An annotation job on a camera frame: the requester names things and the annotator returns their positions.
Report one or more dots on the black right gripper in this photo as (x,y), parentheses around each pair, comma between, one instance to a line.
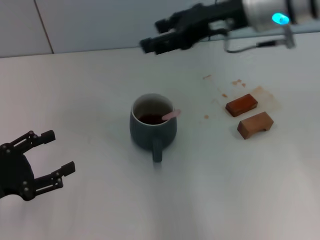
(210,18)

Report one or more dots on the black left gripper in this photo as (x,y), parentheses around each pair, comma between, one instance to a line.
(12,175)

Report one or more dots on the grey ceramic cup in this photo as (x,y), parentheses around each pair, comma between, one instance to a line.
(150,132)

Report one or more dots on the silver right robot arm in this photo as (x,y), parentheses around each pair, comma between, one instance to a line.
(262,12)

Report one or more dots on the dark reddish wooden block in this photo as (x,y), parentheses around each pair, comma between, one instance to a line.
(241,105)

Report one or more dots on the light wooden notched block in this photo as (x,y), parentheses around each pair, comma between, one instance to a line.
(252,126)

